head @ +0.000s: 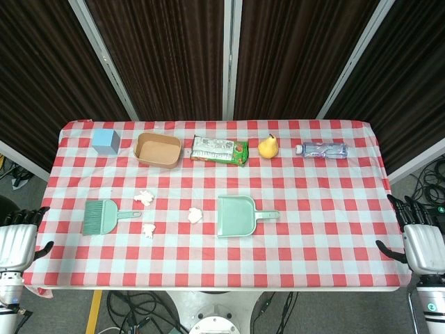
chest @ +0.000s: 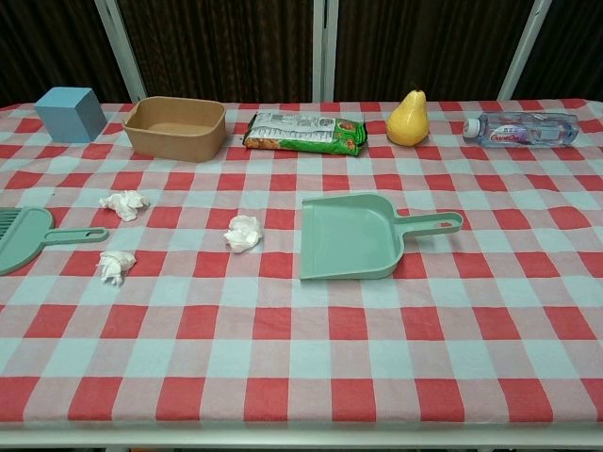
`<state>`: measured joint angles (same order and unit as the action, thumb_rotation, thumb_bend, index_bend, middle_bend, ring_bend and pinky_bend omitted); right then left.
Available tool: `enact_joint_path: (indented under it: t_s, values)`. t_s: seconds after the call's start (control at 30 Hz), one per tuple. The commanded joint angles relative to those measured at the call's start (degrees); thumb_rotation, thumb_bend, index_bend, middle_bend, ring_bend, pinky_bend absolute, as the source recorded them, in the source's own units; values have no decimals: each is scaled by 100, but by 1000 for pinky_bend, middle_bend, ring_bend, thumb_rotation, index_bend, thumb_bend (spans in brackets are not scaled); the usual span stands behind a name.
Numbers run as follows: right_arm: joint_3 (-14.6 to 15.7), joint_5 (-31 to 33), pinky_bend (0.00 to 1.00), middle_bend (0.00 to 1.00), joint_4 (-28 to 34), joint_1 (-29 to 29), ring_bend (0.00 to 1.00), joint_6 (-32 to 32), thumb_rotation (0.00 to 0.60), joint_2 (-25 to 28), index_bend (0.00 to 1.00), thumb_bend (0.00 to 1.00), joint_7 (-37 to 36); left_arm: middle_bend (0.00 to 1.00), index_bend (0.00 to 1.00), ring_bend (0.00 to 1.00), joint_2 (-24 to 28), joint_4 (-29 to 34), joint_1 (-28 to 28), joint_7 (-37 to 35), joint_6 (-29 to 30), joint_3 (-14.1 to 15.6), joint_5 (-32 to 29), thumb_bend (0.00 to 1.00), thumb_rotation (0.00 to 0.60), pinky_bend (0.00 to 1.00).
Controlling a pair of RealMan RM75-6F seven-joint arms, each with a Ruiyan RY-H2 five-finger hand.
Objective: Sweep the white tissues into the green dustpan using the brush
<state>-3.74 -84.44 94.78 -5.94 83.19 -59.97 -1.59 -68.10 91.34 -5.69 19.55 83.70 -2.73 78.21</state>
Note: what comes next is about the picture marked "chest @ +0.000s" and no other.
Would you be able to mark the green plastic dustpan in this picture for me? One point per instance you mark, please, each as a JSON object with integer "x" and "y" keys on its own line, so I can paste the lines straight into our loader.
{"x": 348, "y": 240}

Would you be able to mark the white paper scrap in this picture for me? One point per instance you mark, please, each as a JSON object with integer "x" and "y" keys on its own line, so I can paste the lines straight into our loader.
{"x": 243, "y": 234}
{"x": 114, "y": 266}
{"x": 125, "y": 205}

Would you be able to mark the green plastic hand brush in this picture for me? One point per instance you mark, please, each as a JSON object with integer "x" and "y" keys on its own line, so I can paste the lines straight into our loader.
{"x": 23, "y": 237}

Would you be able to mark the green snack packet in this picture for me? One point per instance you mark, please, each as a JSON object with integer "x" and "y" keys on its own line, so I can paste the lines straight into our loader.
{"x": 301, "y": 136}

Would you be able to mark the red white checkered tablecloth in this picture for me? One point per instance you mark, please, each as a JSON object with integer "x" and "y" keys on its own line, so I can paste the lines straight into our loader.
{"x": 301, "y": 348}

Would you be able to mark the yellow pear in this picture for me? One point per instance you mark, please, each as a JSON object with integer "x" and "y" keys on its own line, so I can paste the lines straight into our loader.
{"x": 409, "y": 123}

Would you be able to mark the brown paper tray box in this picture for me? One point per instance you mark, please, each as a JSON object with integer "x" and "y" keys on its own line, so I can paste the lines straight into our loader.
{"x": 174, "y": 141}

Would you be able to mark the dark brown partition panel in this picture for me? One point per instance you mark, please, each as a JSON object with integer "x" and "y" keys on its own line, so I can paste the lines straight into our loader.
{"x": 221, "y": 47}
{"x": 424, "y": 42}
{"x": 575, "y": 47}
{"x": 47, "y": 42}

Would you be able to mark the clear plastic water bottle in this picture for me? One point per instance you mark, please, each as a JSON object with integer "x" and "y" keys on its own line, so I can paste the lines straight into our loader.
{"x": 523, "y": 129}

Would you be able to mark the light blue cube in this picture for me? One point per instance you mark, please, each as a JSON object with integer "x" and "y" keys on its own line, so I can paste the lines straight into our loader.
{"x": 66, "y": 117}

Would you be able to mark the white upright partition post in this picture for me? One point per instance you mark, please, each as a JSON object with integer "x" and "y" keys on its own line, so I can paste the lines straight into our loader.
{"x": 324, "y": 47}

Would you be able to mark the white slanted partition post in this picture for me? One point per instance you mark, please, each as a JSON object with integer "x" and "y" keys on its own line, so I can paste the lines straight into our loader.
{"x": 120, "y": 47}
{"x": 524, "y": 47}

